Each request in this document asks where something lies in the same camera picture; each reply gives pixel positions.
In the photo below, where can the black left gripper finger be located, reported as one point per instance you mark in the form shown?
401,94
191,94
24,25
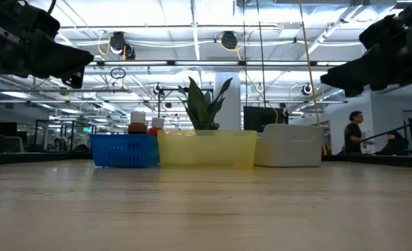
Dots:
75,78
59,57

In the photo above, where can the brown paint bottle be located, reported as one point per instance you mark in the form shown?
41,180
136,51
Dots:
137,123

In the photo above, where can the red paint bottle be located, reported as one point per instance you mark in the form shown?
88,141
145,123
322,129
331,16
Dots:
157,126

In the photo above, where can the standing person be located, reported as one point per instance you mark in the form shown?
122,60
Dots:
353,132

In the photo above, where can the small black ceiling reel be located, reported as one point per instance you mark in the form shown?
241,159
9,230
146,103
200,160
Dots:
306,88
157,89

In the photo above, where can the seated person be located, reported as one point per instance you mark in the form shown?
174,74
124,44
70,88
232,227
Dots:
394,144

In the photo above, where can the grey plastic bin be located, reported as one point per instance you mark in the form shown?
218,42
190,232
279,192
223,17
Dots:
289,144

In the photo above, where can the blue plastic basket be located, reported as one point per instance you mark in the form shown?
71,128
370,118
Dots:
125,150

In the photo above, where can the black monitor screen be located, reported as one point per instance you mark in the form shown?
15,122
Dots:
261,120

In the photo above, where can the green snake plant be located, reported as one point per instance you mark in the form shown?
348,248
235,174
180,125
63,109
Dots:
202,108

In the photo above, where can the yellow translucent plastic bin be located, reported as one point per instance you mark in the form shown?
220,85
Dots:
207,150

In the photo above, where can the black background workstation frame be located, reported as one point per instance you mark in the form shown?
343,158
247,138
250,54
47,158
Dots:
45,121

